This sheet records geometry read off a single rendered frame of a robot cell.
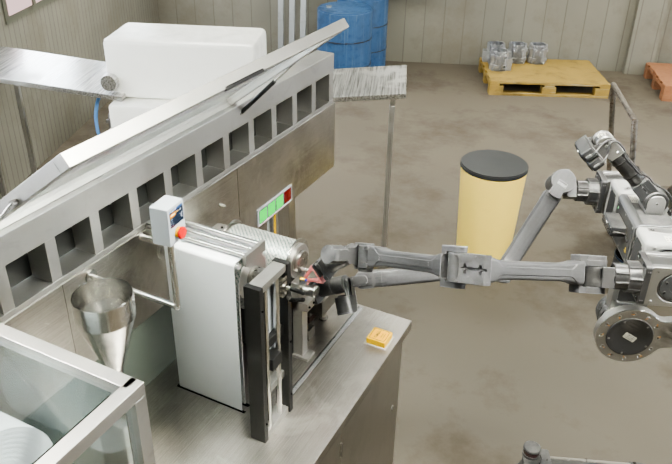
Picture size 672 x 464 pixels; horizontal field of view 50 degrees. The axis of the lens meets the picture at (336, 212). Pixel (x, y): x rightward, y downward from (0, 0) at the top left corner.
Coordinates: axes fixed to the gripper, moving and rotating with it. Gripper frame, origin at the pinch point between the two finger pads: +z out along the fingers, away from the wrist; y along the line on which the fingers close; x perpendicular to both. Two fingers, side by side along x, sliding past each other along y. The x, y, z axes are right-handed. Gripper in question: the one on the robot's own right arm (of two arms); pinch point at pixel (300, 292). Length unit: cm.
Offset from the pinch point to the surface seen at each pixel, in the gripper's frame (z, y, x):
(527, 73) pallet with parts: 82, 576, -49
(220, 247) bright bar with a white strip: -15, -39, 34
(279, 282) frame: -27, -38, 20
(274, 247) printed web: -7.4, -10.3, 21.4
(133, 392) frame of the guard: -46, -106, 32
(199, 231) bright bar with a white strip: -6, -35, 39
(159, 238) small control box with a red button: -25, -66, 48
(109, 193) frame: 2, -50, 61
